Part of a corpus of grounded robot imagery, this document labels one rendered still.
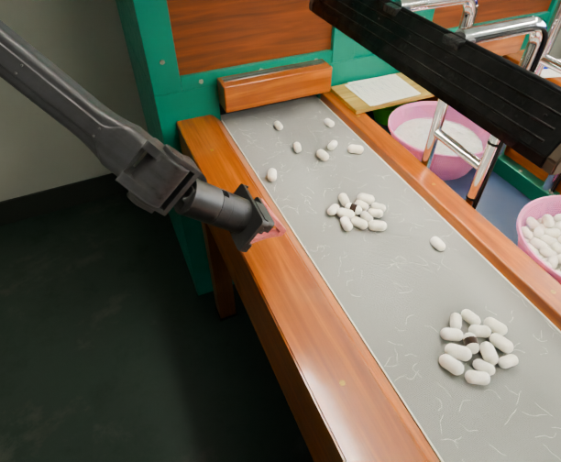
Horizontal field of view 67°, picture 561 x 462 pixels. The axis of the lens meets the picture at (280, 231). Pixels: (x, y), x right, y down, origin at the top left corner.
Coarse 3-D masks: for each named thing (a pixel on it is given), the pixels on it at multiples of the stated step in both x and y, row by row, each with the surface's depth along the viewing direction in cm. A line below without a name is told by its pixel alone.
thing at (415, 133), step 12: (420, 120) 117; (432, 120) 118; (396, 132) 113; (408, 132) 113; (420, 132) 112; (456, 132) 111; (468, 132) 112; (420, 144) 107; (468, 144) 108; (480, 144) 109
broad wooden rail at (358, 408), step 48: (192, 144) 102; (288, 240) 79; (240, 288) 89; (288, 288) 71; (288, 336) 65; (336, 336) 65; (288, 384) 71; (336, 384) 59; (384, 384) 60; (336, 432) 55; (384, 432) 55
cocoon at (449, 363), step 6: (444, 354) 64; (444, 360) 63; (450, 360) 62; (456, 360) 62; (444, 366) 63; (450, 366) 62; (456, 366) 62; (462, 366) 62; (456, 372) 62; (462, 372) 62
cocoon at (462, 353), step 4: (448, 344) 65; (452, 344) 64; (448, 348) 64; (452, 348) 64; (456, 348) 64; (460, 348) 64; (464, 348) 64; (468, 348) 64; (448, 352) 64; (452, 352) 63; (456, 352) 63; (460, 352) 63; (464, 352) 63; (468, 352) 63; (452, 356) 64; (456, 356) 63; (460, 356) 63; (464, 356) 63; (468, 356) 63; (464, 360) 63
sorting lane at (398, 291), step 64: (256, 128) 112; (320, 128) 112; (320, 192) 93; (384, 192) 93; (320, 256) 80; (384, 256) 80; (448, 256) 80; (384, 320) 70; (448, 320) 70; (512, 320) 70; (448, 384) 62; (512, 384) 62; (448, 448) 56; (512, 448) 56
